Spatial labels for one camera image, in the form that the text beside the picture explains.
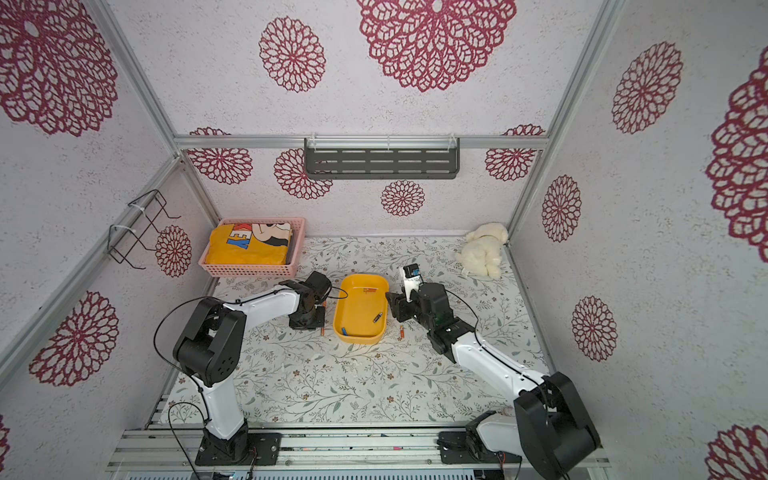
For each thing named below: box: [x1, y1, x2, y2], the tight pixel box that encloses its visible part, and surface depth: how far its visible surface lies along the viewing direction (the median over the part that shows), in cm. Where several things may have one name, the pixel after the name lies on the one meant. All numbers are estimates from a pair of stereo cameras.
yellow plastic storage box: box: [333, 274, 390, 345], surface depth 99 cm
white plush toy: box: [455, 223, 509, 280], surface depth 109 cm
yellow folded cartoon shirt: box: [205, 222, 291, 265], surface depth 111 cm
